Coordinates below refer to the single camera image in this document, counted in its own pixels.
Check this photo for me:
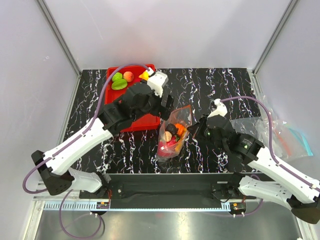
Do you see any green bumpy fruit toy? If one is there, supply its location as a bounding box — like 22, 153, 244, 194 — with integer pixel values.
111, 72, 123, 82

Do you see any red plastic tray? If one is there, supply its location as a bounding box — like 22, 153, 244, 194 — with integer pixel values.
103, 65, 160, 133

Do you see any left aluminium frame post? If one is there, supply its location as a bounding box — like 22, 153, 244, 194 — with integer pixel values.
35, 0, 82, 78

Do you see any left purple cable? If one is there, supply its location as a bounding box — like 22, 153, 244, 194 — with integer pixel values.
22, 64, 152, 237

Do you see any spare zip bags pile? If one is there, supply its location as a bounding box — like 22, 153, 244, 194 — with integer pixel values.
231, 95, 314, 162

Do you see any yellow pear toy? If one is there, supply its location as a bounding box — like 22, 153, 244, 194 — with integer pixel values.
138, 70, 150, 81

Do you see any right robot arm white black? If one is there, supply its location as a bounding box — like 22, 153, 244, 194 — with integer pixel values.
187, 115, 320, 224

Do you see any purple cable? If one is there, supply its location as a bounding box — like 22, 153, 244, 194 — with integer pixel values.
221, 96, 320, 217
22, 64, 152, 237

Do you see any aluminium frame post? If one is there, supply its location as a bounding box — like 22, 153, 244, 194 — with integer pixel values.
252, 0, 300, 76
35, 0, 82, 78

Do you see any clear bag orange zipper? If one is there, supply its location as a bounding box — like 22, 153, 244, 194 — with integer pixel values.
156, 105, 192, 162

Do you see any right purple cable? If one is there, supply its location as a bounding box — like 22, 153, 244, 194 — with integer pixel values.
221, 96, 320, 217

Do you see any orange ginger root toy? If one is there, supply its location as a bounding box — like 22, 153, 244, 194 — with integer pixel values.
174, 141, 184, 153

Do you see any white slotted cable duct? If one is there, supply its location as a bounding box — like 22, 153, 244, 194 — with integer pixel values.
43, 200, 231, 212

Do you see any dark mangosteen toy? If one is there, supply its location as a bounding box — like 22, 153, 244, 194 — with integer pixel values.
165, 123, 178, 135

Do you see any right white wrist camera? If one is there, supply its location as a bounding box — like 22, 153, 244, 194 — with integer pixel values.
207, 98, 228, 118

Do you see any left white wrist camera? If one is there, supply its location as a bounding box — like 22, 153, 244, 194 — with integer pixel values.
147, 71, 169, 98

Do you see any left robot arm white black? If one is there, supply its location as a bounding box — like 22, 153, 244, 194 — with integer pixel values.
31, 82, 174, 198

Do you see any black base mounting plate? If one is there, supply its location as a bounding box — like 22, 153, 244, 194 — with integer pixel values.
78, 172, 257, 210

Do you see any green starfruit toy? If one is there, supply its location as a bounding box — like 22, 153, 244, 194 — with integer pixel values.
111, 78, 128, 91

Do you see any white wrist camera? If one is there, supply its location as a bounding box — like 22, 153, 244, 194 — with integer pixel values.
207, 98, 228, 118
147, 71, 169, 98

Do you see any small pink white toy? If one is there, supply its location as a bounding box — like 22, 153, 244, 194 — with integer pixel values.
165, 131, 173, 143

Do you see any pink dragon fruit toy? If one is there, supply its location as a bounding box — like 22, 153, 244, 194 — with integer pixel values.
156, 140, 179, 159

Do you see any peach toy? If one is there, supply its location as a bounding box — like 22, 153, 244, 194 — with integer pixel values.
123, 71, 135, 83

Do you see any orange pumpkin toy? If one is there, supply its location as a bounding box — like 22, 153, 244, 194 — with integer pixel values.
174, 123, 187, 137

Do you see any right aluminium frame post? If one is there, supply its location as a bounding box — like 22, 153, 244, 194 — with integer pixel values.
252, 0, 300, 76

